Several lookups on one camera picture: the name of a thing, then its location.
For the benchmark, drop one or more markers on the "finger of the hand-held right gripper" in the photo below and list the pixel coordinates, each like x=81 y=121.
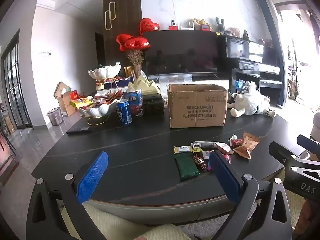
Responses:
x=280 y=150
x=308 y=141

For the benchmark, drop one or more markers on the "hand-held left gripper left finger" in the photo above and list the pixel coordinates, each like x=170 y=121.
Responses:
x=92 y=177

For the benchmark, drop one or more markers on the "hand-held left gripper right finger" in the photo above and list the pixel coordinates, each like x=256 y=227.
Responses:
x=225 y=177

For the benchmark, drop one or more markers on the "dark red candy packet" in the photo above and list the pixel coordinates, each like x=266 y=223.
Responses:
x=200 y=162

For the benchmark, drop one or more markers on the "pink snack packet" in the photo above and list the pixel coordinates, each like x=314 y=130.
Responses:
x=206 y=155

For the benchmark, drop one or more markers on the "brown biscuit packet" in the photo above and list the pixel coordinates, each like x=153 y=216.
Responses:
x=246 y=146

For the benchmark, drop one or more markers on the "small red snack packet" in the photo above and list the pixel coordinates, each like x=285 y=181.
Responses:
x=236 y=142

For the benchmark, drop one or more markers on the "grey and white snack bar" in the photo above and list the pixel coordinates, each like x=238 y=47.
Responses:
x=207 y=145

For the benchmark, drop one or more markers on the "green snack packet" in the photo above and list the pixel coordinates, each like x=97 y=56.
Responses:
x=186 y=166

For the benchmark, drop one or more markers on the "white and yellow snack packet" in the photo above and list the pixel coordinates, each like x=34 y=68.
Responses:
x=182 y=149

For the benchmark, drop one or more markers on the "brown cardboard box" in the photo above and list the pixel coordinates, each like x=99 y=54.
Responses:
x=197 y=110

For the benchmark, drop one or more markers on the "black remote control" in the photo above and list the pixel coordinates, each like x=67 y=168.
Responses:
x=78 y=130

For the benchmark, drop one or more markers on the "white plush sheep toy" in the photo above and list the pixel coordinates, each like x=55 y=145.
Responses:
x=252 y=102

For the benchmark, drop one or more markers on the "black piano bench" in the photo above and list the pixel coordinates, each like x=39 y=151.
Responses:
x=270 y=85

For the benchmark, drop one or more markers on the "white tiered petal snack stand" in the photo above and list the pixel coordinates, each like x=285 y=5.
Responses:
x=100 y=108

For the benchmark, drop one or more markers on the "grey trash bin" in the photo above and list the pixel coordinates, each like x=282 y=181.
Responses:
x=55 y=117

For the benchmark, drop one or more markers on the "blue soda can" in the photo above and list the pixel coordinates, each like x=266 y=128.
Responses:
x=124 y=112

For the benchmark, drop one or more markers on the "blue wipes packet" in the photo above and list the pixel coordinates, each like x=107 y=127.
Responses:
x=239 y=85

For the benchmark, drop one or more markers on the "open cardboard box with packets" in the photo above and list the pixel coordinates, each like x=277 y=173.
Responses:
x=65 y=100

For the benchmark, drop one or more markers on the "pile of red snack sticks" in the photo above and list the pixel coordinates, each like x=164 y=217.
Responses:
x=110 y=97

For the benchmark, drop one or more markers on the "blue snack bag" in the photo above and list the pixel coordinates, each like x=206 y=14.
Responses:
x=135 y=103

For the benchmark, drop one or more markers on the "dark ornate box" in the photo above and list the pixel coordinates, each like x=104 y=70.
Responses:
x=153 y=103

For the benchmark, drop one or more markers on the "black piano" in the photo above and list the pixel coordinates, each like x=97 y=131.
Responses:
x=250 y=52

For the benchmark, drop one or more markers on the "clear plastic container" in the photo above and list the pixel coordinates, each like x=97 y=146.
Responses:
x=163 y=85

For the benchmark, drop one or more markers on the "black metronome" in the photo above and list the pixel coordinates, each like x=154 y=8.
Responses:
x=246 y=35

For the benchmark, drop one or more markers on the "black framed glass door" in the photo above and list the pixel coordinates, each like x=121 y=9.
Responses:
x=15 y=80

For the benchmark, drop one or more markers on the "brown teddy bear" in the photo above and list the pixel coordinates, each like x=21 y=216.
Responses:
x=235 y=32

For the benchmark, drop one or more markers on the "dried flower bouquet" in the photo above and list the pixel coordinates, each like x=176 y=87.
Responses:
x=136 y=58

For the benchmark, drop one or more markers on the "black television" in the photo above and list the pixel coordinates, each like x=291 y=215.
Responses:
x=180 y=52

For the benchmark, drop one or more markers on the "black bunny figure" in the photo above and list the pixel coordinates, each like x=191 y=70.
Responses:
x=221 y=26

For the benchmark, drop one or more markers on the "red heart balloon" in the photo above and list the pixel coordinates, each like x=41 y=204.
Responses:
x=148 y=26
x=138 y=43
x=121 y=42

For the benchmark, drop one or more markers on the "yellow plush toys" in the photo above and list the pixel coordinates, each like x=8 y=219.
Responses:
x=201 y=24

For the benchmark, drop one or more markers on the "white security camera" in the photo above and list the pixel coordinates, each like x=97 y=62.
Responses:
x=173 y=24

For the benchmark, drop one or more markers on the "gold loop wall ornament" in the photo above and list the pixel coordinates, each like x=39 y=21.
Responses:
x=110 y=16

